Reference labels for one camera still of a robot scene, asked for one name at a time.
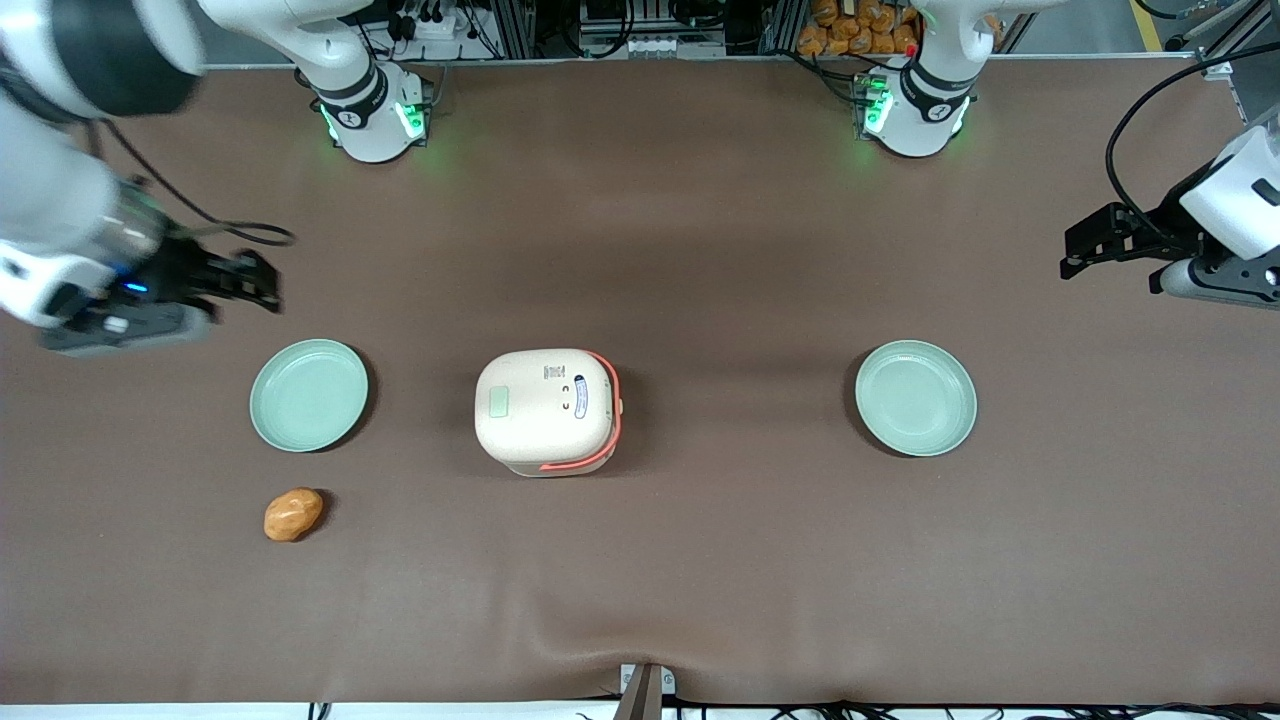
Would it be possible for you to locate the pale green plate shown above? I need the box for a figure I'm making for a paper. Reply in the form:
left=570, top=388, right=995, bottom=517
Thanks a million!
left=854, top=340, right=979, bottom=459
left=249, top=339, right=370, bottom=454

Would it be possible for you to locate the orange-brown bread roll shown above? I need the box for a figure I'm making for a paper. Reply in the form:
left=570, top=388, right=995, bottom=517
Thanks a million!
left=263, top=486, right=326, bottom=544

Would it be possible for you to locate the white power strip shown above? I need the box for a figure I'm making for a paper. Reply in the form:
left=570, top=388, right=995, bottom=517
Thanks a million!
left=398, top=0, right=483, bottom=43

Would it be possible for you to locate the bag of orange bread rolls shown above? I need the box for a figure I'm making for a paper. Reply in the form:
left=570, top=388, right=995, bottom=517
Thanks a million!
left=796, top=0, right=923, bottom=58

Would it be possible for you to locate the white terminal block strip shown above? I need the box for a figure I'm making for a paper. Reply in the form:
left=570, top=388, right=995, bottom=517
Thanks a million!
left=583, top=34, right=728, bottom=60

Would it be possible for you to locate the brown table cloth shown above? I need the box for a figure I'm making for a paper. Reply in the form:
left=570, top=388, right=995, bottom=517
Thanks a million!
left=0, top=55, right=1280, bottom=707

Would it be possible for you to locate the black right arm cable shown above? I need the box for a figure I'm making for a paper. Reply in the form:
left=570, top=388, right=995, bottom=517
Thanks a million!
left=95, top=118, right=297, bottom=249

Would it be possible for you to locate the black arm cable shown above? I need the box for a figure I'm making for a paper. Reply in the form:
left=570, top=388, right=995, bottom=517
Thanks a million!
left=95, top=118, right=297, bottom=249
left=1104, top=40, right=1280, bottom=241

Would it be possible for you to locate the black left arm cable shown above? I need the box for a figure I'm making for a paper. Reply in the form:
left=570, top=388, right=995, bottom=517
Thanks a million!
left=1104, top=40, right=1280, bottom=241

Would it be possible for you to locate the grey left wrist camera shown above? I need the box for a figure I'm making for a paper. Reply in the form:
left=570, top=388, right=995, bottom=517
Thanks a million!
left=1148, top=256, right=1280, bottom=308

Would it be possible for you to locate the cream rice cooker orange handle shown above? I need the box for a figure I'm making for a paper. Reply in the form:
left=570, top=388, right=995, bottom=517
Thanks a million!
left=474, top=347, right=625, bottom=479

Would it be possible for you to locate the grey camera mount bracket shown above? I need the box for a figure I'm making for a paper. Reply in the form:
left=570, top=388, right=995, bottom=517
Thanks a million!
left=618, top=662, right=677, bottom=720

